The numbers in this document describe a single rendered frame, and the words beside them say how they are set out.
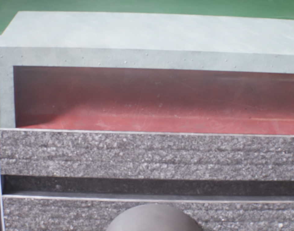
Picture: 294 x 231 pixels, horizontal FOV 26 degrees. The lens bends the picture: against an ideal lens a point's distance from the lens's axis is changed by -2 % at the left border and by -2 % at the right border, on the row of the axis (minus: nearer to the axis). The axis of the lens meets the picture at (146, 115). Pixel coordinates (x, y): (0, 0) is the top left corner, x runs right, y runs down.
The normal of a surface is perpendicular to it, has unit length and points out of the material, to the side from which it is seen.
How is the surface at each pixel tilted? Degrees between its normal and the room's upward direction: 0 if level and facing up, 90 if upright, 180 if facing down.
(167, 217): 86
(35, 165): 0
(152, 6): 90
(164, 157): 0
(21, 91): 0
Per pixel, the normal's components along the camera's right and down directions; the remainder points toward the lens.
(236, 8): 0.04, -0.92
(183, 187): 0.03, 0.23
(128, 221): -0.47, -0.78
